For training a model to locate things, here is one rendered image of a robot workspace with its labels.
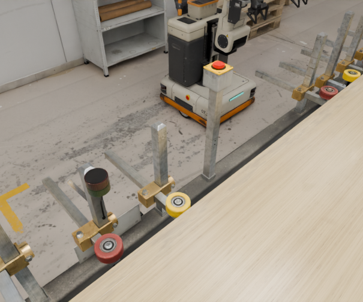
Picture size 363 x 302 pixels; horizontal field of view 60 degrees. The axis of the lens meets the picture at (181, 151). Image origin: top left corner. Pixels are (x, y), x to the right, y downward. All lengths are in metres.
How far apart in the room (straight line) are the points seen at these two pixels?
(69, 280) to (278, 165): 0.81
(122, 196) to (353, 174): 1.49
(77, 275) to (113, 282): 0.28
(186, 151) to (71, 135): 0.99
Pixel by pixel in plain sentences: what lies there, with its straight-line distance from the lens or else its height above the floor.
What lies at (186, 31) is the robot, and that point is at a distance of 2.55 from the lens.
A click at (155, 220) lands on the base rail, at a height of 0.70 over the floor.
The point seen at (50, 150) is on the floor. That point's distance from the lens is 2.75.
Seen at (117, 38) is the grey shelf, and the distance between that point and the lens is 4.10.
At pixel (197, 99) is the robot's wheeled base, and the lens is 2.66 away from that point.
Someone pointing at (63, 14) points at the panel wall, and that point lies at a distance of 3.71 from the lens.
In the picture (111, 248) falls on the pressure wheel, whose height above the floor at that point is 0.90.
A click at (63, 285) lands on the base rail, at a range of 1.16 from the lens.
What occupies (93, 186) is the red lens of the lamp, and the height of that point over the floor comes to 1.11.
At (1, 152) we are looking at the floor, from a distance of 2.89.
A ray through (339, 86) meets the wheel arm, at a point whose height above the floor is 0.82.
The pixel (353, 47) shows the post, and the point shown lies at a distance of 2.19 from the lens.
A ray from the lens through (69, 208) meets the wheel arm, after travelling 1.12.
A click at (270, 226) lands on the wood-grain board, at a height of 0.90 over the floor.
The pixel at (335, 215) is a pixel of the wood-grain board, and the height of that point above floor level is 0.90.
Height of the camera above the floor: 1.70
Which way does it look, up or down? 42 degrees down
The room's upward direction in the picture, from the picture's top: 1 degrees clockwise
